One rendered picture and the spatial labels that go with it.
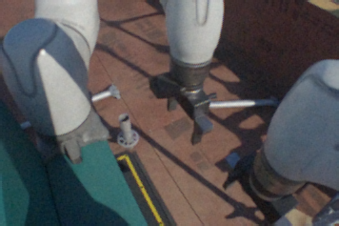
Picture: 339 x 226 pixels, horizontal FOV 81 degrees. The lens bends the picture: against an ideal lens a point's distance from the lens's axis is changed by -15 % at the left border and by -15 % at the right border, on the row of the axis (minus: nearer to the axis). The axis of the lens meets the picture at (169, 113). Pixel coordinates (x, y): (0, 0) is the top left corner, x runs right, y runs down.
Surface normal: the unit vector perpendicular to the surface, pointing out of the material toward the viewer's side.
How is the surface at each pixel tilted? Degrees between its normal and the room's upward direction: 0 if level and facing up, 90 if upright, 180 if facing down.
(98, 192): 0
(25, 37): 6
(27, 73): 70
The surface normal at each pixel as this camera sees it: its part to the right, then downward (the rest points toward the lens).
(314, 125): -0.74, 0.33
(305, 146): -0.66, 0.53
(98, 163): 0.03, -0.65
